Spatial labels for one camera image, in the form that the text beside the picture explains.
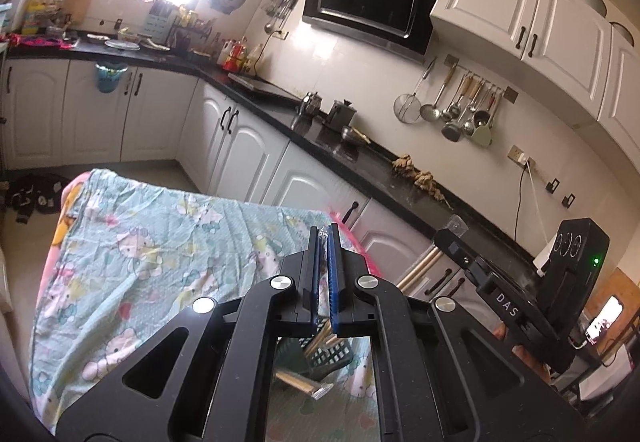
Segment bamboo chopstick pair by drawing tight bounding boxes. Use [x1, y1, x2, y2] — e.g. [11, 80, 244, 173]
[397, 244, 443, 295]

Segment wire mesh strainer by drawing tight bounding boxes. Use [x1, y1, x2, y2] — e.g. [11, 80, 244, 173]
[393, 57, 437, 125]

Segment black induction cooker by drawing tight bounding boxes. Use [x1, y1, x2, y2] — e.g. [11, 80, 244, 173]
[227, 72, 301, 103]

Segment ginger root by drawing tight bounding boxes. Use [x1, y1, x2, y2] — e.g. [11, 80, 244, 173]
[412, 169, 453, 208]
[391, 154, 417, 178]

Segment small hanging kitchen tools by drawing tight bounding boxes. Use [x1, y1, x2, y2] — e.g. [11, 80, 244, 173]
[262, 0, 300, 34]

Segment steel teapot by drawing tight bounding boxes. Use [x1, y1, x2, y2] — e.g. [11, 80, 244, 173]
[299, 91, 322, 119]

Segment yellow detergent bottle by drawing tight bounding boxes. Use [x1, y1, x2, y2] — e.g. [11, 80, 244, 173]
[22, 0, 48, 35]

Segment black spice rack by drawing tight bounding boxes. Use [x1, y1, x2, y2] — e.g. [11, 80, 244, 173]
[175, 4, 221, 50]

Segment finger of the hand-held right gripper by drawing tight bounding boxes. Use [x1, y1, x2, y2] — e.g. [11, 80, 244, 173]
[434, 228, 501, 291]

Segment green spatula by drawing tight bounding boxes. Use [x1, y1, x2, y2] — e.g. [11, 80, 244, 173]
[472, 94, 503, 149]

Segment utensil hanging rail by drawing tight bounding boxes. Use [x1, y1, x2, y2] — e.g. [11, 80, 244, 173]
[444, 54, 519, 102]

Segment red cloth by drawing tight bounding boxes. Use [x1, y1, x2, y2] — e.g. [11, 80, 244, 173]
[10, 34, 76, 50]

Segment red oil bottle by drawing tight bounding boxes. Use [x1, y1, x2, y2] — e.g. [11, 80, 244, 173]
[222, 39, 246, 72]

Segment wall socket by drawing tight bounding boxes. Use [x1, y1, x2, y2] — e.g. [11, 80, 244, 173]
[507, 144, 536, 173]

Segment blue hanging bin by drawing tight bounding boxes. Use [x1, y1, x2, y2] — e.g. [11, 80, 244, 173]
[95, 62, 128, 94]

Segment cartoon cat printed cloth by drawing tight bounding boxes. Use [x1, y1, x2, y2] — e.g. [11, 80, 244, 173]
[27, 168, 381, 442]

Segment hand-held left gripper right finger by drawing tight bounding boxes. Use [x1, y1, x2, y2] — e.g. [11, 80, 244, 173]
[325, 222, 588, 442]

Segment large steel ladle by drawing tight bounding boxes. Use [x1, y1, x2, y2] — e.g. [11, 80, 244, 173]
[441, 82, 481, 143]

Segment white wall cabinet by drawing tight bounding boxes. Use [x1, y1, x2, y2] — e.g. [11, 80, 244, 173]
[430, 0, 640, 158]

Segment green drawer organizer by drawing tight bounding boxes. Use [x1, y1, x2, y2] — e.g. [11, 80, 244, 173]
[147, 0, 176, 40]

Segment black power cable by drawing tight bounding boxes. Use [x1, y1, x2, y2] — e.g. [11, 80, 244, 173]
[517, 162, 531, 243]

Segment black slotted spoon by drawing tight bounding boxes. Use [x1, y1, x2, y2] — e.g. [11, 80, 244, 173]
[474, 89, 498, 127]

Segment black kitchen countertop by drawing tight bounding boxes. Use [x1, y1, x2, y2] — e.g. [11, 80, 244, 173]
[0, 34, 551, 273]

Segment group of chopsticks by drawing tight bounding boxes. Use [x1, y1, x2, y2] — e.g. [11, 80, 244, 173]
[275, 369, 335, 402]

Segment green plastic utensil basket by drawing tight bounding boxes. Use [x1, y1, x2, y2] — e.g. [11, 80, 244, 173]
[274, 336, 353, 380]

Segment smartphone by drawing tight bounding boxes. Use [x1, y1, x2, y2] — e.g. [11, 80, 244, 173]
[584, 294, 626, 348]

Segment white base cabinets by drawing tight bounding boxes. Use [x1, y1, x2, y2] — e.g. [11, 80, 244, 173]
[0, 57, 481, 303]

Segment white power cable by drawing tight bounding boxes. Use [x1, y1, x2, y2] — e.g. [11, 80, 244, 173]
[525, 162, 548, 248]

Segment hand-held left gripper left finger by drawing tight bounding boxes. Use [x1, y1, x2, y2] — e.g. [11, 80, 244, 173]
[55, 224, 323, 442]

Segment person's right hand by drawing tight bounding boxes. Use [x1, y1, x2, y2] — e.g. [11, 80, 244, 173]
[491, 322, 553, 380]

